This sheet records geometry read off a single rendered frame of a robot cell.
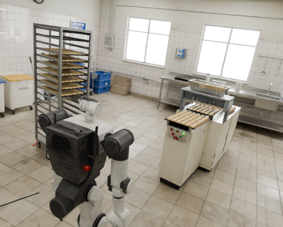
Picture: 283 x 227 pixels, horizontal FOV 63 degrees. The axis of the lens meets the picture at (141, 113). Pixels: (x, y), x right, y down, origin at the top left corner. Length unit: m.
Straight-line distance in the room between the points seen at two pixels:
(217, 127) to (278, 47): 3.56
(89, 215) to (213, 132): 2.31
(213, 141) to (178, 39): 3.96
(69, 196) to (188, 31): 5.94
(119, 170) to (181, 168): 1.88
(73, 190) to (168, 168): 1.95
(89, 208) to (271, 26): 5.85
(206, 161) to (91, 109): 2.67
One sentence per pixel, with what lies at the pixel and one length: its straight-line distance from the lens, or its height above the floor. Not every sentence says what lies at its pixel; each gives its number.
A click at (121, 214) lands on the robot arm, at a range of 1.43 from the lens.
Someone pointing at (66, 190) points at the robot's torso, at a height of 1.01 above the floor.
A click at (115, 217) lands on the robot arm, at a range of 1.50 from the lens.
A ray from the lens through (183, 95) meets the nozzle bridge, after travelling 3.58.
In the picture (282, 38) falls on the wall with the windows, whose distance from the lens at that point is 6.55.
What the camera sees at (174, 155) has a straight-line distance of 3.00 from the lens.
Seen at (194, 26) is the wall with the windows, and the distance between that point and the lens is 6.75.
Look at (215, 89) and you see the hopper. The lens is 3.39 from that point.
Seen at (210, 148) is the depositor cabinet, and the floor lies 0.42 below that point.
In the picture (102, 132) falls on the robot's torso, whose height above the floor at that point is 1.35.
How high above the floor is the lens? 1.84
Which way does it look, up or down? 18 degrees down
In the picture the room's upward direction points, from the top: 8 degrees clockwise
